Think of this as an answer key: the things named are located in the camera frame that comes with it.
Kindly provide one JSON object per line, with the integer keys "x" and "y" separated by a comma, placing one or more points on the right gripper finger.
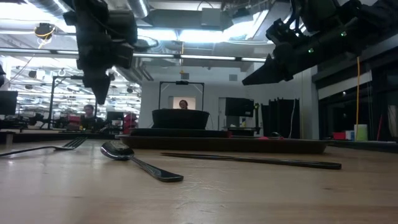
{"x": 270, "y": 73}

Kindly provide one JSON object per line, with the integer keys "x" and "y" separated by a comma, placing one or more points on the metal spoon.
{"x": 116, "y": 150}

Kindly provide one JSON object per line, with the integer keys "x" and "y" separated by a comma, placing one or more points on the pale green container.
{"x": 360, "y": 133}

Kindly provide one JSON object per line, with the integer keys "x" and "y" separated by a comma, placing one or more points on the black chopstick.
{"x": 280, "y": 164}
{"x": 192, "y": 154}

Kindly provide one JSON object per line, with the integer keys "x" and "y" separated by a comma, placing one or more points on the black computer monitor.
{"x": 7, "y": 102}

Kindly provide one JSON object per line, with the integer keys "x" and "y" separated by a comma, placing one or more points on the black curtain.
{"x": 280, "y": 118}

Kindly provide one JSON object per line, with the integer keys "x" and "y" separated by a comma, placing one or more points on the black aluminium table frame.
{"x": 31, "y": 137}

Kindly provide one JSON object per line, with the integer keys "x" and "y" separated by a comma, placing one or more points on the black camera rig frame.
{"x": 182, "y": 82}
{"x": 54, "y": 93}

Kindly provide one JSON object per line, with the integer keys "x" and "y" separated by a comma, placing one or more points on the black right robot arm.
{"x": 357, "y": 34}

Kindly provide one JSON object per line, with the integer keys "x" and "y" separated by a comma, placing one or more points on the black bowl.
{"x": 180, "y": 119}

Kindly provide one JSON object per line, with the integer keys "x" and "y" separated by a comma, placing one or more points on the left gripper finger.
{"x": 93, "y": 82}
{"x": 106, "y": 85}

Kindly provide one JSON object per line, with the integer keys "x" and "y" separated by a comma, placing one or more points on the red bin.
{"x": 339, "y": 136}

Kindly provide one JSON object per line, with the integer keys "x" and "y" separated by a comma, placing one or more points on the grey ceiling box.
{"x": 211, "y": 17}

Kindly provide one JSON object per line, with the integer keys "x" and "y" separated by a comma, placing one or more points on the person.
{"x": 89, "y": 116}
{"x": 183, "y": 104}

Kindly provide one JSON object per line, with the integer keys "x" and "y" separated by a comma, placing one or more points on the black wall monitor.
{"x": 239, "y": 107}

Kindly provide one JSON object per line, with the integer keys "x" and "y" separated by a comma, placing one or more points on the dark brown serving tray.
{"x": 217, "y": 145}

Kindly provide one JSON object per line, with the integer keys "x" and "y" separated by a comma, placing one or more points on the metal fork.
{"x": 70, "y": 144}

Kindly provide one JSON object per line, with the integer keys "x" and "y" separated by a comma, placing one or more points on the long ceiling light bar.
{"x": 208, "y": 57}

